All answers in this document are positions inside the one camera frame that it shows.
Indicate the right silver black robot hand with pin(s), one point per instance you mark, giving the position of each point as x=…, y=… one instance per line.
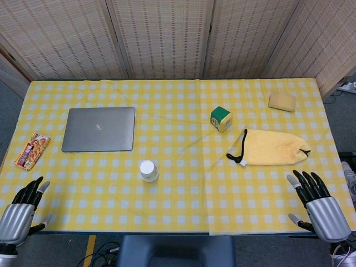
x=325, y=217

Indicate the green yellow square box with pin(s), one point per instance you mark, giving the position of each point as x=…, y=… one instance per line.
x=220, y=117

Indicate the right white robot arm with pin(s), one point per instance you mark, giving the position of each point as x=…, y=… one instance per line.
x=340, y=254

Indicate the yellow white checkered tablecloth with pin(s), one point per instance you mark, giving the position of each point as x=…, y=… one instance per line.
x=183, y=194

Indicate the red yellow snack packet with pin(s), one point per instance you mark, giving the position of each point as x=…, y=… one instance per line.
x=32, y=151

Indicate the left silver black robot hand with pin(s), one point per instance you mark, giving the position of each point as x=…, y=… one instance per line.
x=15, y=219

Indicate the yellow sponge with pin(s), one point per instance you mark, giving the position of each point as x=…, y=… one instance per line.
x=281, y=102

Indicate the grey closed laptop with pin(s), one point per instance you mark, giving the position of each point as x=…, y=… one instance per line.
x=98, y=129

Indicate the dark blue chair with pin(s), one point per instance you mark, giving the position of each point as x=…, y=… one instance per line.
x=175, y=251

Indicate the white power strip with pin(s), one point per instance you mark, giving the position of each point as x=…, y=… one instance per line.
x=348, y=86

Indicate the yellow floor tape strip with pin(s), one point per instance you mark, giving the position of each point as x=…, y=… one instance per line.
x=89, y=250

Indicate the black floor box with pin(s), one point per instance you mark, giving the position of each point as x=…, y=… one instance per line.
x=347, y=156

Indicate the woven folding screen panel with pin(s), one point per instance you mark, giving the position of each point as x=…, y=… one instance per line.
x=325, y=41
x=61, y=36
x=11, y=75
x=164, y=36
x=244, y=36

